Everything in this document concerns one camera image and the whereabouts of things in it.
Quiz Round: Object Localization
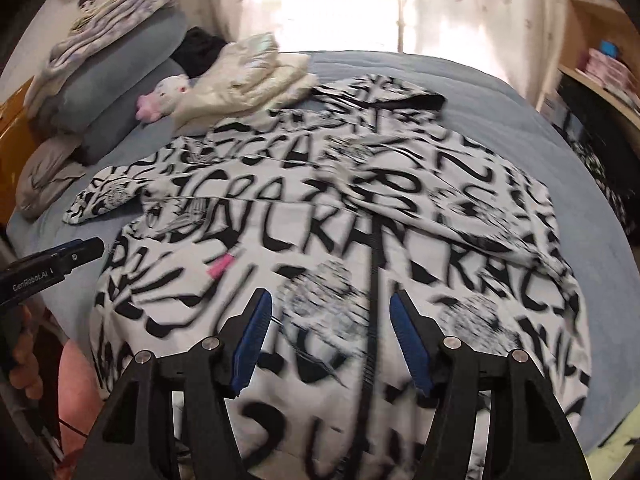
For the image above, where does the folded cream puffy jacket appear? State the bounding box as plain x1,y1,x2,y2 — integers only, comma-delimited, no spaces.
172,32,320,136

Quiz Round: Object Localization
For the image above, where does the bed with blue sheet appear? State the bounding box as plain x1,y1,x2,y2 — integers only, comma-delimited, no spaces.
5,50,622,467

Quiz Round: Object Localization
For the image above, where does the beige pillow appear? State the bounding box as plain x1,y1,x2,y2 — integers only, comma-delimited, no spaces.
15,135,94,221

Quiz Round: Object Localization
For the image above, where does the black fringed cloth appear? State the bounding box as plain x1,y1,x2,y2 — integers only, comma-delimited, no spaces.
555,75,640,236

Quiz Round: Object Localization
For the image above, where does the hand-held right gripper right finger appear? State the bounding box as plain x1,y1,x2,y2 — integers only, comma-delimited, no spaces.
388,289,594,480

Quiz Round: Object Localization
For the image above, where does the pink and white plush toy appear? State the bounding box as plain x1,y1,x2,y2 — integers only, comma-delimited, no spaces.
136,74,193,124

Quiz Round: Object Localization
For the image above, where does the person's left forearm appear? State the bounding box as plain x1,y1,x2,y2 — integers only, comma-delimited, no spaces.
59,337,108,467

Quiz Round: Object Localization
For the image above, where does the stack of pink boxes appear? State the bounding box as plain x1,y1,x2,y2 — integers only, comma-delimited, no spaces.
582,47,634,91

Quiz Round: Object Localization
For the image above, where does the black and white printed jacket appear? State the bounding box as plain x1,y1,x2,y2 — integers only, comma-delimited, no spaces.
62,74,594,480

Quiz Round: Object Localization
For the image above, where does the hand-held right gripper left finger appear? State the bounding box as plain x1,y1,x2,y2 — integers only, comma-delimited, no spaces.
82,287,274,480

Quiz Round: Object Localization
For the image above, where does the wooden bookshelf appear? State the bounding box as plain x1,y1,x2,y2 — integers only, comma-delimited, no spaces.
557,0,640,131

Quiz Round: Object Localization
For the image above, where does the wooden headboard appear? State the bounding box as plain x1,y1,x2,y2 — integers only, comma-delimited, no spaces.
0,80,39,226

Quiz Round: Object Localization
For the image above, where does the sheer white curtain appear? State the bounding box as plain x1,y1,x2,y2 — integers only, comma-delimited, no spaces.
190,0,586,111

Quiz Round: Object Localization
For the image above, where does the person's left hand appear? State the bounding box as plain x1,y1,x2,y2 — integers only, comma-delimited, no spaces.
9,305,47,393

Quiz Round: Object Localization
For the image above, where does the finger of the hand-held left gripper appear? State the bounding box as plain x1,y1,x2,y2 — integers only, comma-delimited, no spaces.
52,237,107,279

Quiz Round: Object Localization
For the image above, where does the grey pillow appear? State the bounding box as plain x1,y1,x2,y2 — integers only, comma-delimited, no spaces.
50,10,189,133
79,57,187,166

